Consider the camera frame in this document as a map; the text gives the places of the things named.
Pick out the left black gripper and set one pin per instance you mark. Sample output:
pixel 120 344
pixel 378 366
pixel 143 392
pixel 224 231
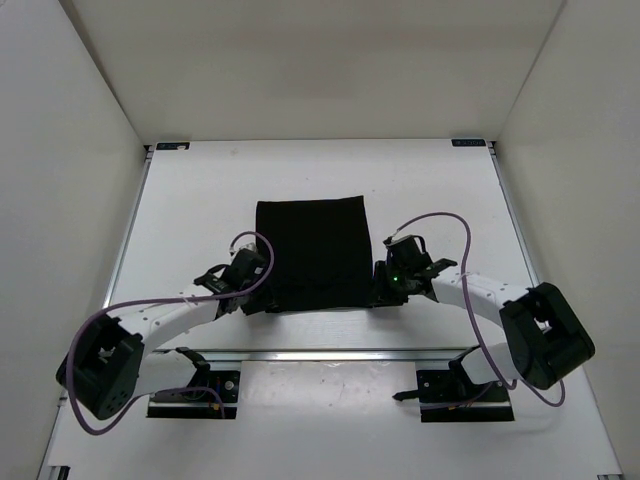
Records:
pixel 264 301

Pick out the left aluminium side rail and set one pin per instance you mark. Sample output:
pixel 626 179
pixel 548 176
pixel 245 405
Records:
pixel 123 247

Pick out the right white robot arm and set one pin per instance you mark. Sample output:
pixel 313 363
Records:
pixel 544 339

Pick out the right table label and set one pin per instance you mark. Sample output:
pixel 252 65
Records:
pixel 468 142

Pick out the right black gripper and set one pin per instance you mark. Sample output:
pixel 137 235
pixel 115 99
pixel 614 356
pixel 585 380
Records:
pixel 380 296

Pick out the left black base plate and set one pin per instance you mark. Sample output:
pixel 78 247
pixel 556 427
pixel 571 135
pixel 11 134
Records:
pixel 211 394

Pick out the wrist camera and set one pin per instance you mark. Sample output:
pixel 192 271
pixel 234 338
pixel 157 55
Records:
pixel 246 248
pixel 405 250

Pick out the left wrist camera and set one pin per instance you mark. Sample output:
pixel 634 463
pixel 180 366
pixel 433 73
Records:
pixel 246 248

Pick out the black skirt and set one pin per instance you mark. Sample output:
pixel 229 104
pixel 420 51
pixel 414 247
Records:
pixel 323 253

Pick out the aluminium front rail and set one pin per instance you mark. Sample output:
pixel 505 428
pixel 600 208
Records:
pixel 329 355

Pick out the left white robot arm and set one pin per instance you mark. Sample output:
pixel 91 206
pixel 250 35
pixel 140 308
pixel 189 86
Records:
pixel 113 358

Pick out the right aluminium side rail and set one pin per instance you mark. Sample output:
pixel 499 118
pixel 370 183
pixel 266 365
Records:
pixel 526 254

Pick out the aluminium side rail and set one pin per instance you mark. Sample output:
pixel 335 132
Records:
pixel 526 254
pixel 123 247

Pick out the left table label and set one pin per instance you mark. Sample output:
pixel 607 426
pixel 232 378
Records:
pixel 172 146

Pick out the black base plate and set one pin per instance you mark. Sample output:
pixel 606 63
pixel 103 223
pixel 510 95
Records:
pixel 211 394
pixel 442 398

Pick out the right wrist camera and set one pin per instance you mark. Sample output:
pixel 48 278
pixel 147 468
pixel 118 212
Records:
pixel 405 250

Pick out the table label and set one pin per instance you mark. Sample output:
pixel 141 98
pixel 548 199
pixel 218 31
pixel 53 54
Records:
pixel 172 146
pixel 468 142

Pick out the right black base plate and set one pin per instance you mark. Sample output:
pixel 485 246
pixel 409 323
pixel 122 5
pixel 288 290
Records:
pixel 442 398

